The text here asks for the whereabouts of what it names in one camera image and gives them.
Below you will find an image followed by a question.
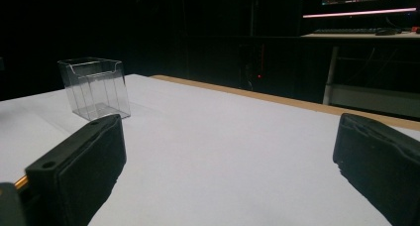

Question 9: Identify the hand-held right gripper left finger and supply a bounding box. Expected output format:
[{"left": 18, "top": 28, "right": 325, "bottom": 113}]
[{"left": 24, "top": 113, "right": 128, "bottom": 226}]

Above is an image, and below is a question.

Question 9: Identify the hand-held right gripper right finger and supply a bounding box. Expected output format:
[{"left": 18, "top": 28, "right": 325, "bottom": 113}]
[{"left": 332, "top": 112, "right": 420, "bottom": 226}]

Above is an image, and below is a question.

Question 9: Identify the clear plastic organizer box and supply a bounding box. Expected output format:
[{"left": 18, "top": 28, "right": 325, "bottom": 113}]
[{"left": 57, "top": 56, "right": 132, "bottom": 122}]

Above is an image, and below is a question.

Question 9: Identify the grey metal stand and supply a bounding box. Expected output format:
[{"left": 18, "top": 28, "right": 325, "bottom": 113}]
[{"left": 300, "top": 31, "right": 420, "bottom": 119}]

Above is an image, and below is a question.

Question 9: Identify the black computer mouse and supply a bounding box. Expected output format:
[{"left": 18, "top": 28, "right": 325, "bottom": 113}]
[{"left": 374, "top": 27, "right": 403, "bottom": 37}]

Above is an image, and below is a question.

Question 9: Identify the black keyboard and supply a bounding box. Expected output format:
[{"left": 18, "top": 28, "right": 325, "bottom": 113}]
[{"left": 312, "top": 27, "right": 378, "bottom": 35}]

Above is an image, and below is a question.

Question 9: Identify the white paper sheet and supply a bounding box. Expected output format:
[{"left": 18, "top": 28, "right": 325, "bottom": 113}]
[{"left": 0, "top": 73, "right": 420, "bottom": 226}]

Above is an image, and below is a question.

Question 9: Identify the computer monitor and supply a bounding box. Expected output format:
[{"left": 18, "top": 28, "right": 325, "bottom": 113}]
[{"left": 301, "top": 0, "right": 420, "bottom": 20}]

